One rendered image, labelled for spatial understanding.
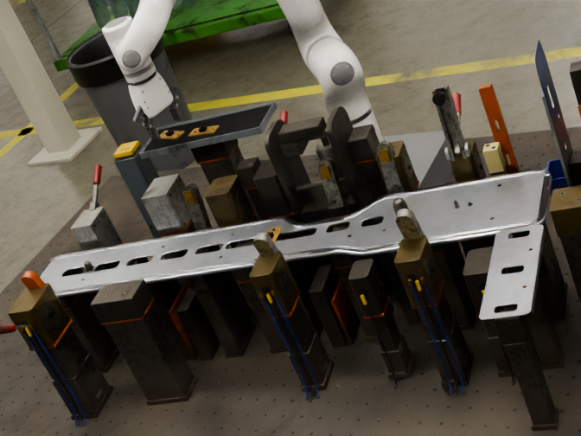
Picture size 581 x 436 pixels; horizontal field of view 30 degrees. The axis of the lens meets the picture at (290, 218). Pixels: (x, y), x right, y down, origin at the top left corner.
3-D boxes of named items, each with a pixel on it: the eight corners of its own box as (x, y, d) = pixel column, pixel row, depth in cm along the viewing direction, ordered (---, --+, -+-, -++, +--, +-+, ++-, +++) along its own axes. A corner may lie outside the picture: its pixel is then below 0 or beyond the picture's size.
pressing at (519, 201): (15, 310, 281) (13, 304, 280) (54, 258, 298) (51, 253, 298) (545, 227, 223) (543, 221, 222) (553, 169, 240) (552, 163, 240)
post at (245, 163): (291, 292, 294) (234, 169, 275) (296, 281, 297) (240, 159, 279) (308, 290, 291) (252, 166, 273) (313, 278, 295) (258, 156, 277)
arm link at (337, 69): (364, 99, 311) (336, 25, 299) (385, 121, 295) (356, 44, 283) (326, 117, 310) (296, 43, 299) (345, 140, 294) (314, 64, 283)
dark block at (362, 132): (401, 278, 279) (347, 141, 260) (406, 262, 285) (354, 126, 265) (420, 276, 277) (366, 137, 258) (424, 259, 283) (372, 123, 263)
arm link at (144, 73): (139, 58, 290) (144, 67, 291) (117, 75, 285) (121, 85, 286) (159, 57, 284) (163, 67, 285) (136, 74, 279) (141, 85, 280)
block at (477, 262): (496, 387, 232) (458, 285, 219) (503, 351, 242) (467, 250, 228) (530, 385, 229) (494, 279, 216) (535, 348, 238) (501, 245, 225)
